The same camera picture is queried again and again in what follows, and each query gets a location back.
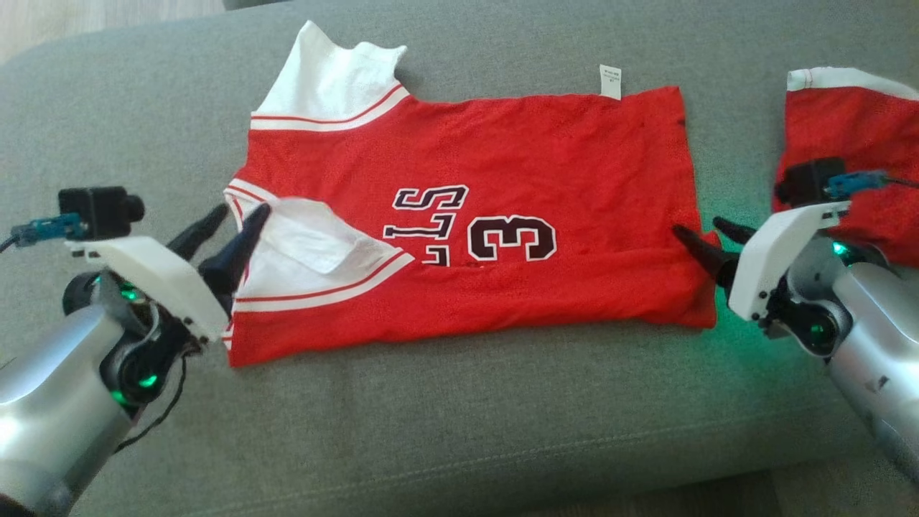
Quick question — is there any grey sofa chaise seat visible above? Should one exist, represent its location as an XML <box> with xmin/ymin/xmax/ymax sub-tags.
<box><xmin>0</xmin><ymin>0</ymin><xmax>919</xmax><ymax>517</ymax></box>

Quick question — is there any red basketball jersey number 3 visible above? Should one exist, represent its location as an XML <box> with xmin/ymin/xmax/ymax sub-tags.
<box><xmin>773</xmin><ymin>66</ymin><xmax>919</xmax><ymax>269</ymax></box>

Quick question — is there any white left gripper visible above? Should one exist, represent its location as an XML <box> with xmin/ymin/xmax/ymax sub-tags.
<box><xmin>65</xmin><ymin>203</ymin><xmax>273</xmax><ymax>343</ymax></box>

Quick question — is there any red white numbered jersey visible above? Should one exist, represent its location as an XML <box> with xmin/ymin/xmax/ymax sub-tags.
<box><xmin>222</xmin><ymin>19</ymin><xmax>719</xmax><ymax>369</ymax></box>

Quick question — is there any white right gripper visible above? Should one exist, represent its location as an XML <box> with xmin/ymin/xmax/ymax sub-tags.
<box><xmin>671</xmin><ymin>200</ymin><xmax>852</xmax><ymax>322</ymax></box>

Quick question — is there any black right cable teal plug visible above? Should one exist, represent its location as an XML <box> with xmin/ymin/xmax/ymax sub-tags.
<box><xmin>824</xmin><ymin>169</ymin><xmax>919</xmax><ymax>201</ymax></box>

